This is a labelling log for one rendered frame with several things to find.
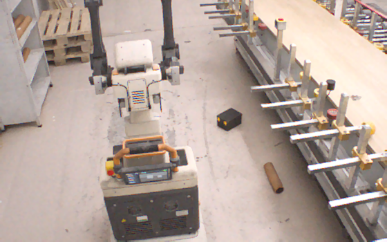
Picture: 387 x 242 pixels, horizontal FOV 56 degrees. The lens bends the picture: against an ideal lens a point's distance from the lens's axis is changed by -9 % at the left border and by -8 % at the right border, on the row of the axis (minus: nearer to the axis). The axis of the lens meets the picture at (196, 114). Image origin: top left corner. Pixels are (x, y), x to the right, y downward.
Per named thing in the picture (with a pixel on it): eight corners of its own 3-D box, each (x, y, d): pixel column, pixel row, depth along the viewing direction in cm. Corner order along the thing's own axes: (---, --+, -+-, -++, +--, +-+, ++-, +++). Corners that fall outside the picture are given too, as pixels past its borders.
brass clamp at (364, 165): (361, 171, 186) (363, 163, 183) (349, 154, 197) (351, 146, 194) (371, 169, 187) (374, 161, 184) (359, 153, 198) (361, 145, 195)
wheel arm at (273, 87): (251, 94, 274) (251, 88, 272) (250, 91, 277) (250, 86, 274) (307, 88, 280) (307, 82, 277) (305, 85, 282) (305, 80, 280)
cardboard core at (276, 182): (275, 187, 296) (264, 162, 321) (274, 194, 301) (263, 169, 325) (285, 185, 297) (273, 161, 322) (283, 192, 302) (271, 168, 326)
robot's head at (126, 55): (153, 62, 210) (150, 36, 212) (115, 67, 207) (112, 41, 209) (153, 69, 224) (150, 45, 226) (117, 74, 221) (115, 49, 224)
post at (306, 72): (298, 122, 269) (306, 61, 242) (296, 119, 272) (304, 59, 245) (303, 122, 269) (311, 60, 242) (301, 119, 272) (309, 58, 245)
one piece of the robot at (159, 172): (181, 182, 212) (182, 166, 193) (117, 190, 208) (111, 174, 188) (178, 164, 218) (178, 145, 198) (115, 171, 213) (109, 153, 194)
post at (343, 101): (329, 163, 225) (344, 95, 198) (327, 159, 228) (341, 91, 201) (334, 162, 226) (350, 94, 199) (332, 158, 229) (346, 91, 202)
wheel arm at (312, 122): (271, 133, 232) (272, 127, 229) (269, 130, 234) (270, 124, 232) (335, 124, 237) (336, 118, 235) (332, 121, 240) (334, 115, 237)
